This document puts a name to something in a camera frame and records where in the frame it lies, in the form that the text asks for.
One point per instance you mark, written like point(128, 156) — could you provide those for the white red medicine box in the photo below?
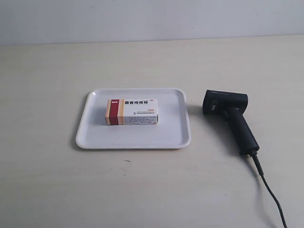
point(132, 112)

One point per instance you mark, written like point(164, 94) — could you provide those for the black handheld barcode scanner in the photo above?
point(231, 107)

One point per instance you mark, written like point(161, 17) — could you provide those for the white plastic tray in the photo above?
point(171, 132)

